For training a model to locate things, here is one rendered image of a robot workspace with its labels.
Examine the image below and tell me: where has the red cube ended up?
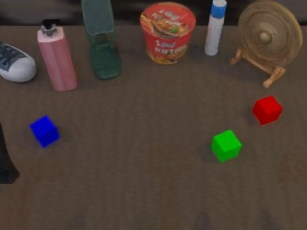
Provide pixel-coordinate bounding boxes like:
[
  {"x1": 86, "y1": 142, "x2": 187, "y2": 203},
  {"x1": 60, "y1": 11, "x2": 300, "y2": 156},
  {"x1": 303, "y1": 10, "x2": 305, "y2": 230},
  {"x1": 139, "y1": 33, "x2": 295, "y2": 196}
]
[{"x1": 252, "y1": 95, "x2": 283, "y2": 126}]

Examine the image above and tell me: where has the white bottle with blue band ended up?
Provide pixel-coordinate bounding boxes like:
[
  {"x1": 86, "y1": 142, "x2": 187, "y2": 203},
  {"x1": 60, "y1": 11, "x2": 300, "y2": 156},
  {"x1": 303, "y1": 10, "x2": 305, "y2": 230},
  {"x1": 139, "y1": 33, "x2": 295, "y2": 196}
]
[{"x1": 204, "y1": 0, "x2": 227, "y2": 56}]

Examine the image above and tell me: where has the blue cube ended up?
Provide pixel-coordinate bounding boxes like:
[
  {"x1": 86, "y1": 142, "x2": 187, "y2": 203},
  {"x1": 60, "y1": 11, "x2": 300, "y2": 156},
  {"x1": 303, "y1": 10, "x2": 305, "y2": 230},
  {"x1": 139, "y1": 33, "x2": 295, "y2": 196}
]
[{"x1": 29, "y1": 115, "x2": 60, "y2": 148}]

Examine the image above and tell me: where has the white and blue sneaker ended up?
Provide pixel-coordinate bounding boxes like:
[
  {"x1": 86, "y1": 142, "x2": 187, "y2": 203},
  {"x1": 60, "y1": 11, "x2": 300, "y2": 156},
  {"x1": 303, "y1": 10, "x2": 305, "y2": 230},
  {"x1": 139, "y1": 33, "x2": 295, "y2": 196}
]
[{"x1": 0, "y1": 42, "x2": 37, "y2": 83}]

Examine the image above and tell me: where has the red instant noodle cup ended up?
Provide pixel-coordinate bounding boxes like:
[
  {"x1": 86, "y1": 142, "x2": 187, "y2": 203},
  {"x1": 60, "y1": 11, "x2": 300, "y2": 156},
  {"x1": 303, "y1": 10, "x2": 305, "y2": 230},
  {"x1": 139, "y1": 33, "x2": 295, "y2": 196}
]
[{"x1": 140, "y1": 3, "x2": 197, "y2": 65}]

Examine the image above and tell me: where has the dark green stapler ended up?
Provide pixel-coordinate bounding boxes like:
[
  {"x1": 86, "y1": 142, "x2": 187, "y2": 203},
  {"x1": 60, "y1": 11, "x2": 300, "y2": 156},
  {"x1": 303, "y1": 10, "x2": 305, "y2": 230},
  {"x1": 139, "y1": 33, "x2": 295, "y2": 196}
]
[{"x1": 81, "y1": 0, "x2": 122, "y2": 81}]

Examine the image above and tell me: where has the round wooden disc on stand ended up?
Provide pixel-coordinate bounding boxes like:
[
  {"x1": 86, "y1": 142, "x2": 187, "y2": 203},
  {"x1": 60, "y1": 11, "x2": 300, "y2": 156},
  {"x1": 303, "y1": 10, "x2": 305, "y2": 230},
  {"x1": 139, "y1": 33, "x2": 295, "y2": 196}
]
[{"x1": 230, "y1": 0, "x2": 303, "y2": 89}]

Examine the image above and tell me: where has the pink pump bottle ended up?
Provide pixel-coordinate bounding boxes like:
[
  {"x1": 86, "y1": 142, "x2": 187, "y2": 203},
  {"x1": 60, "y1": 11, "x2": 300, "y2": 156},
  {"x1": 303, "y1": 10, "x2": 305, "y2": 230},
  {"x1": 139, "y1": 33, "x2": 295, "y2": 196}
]
[{"x1": 36, "y1": 19, "x2": 78, "y2": 92}]

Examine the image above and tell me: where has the green cube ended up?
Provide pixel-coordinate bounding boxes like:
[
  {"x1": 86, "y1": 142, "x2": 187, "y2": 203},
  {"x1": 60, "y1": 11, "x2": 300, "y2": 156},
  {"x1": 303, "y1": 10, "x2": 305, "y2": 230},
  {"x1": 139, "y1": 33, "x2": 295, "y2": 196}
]
[{"x1": 211, "y1": 129, "x2": 242, "y2": 163}]

